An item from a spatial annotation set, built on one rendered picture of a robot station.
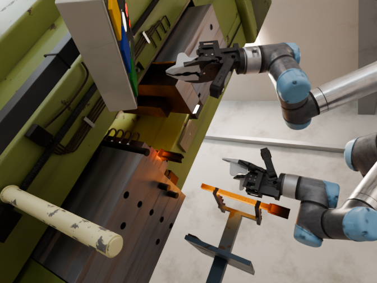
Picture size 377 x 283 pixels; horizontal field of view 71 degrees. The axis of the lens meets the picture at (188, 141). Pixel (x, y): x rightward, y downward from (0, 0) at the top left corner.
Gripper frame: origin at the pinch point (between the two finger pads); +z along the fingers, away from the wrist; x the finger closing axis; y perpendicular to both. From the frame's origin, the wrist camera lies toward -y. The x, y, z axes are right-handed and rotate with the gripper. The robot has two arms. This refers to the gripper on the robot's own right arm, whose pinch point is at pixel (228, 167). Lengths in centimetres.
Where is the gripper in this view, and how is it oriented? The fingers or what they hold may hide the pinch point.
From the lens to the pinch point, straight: 97.0
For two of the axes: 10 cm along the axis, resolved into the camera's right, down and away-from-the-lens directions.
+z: -8.4, -1.4, 5.3
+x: 3.9, 5.4, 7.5
